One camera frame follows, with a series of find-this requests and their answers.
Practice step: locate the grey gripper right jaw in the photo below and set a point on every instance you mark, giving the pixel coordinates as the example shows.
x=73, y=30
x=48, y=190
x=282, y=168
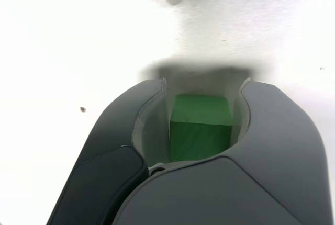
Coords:
x=261, y=170

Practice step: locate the green cube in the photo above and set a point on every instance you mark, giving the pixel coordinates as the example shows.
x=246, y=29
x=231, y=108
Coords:
x=200, y=136

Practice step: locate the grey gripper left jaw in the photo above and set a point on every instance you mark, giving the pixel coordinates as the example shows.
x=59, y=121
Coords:
x=104, y=172

